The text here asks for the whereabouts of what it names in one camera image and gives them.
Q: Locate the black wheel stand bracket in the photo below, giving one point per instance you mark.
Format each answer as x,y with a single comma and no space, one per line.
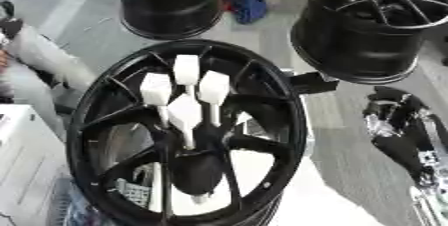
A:
312,82

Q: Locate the white table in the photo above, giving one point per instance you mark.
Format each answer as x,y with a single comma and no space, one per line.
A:
26,170

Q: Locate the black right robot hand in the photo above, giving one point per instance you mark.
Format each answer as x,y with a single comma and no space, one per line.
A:
402,143

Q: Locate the black spoked wheel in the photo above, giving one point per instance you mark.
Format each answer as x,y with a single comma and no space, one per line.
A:
116,110

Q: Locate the black spoked wheel rim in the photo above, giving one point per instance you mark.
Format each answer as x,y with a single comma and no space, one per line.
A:
361,36

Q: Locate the person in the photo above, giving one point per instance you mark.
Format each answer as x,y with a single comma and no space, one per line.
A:
41,66

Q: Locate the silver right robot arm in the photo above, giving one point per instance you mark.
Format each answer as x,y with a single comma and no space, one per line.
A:
430,200

